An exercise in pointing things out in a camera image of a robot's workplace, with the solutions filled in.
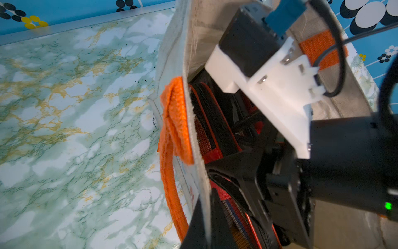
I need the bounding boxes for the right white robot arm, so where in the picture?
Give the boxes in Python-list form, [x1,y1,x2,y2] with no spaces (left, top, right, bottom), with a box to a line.
[206,61,398,249]

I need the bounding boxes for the beige canvas bag orange handles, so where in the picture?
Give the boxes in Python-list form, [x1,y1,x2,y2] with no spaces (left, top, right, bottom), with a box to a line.
[156,1,398,243]

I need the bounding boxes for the black ping pong case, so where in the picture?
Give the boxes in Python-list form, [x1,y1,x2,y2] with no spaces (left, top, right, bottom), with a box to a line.
[192,69,264,157]
[189,85,223,164]

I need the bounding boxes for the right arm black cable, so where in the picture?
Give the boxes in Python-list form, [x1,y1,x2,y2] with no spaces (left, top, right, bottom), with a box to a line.
[309,0,398,98]

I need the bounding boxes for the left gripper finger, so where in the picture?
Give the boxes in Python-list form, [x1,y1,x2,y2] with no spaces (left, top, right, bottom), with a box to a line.
[180,189,237,249]

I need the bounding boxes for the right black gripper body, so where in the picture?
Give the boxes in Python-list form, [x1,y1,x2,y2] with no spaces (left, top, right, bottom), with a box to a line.
[206,119,315,249]

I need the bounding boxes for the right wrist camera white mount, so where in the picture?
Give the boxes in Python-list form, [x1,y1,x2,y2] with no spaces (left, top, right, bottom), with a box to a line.
[204,0,327,160]

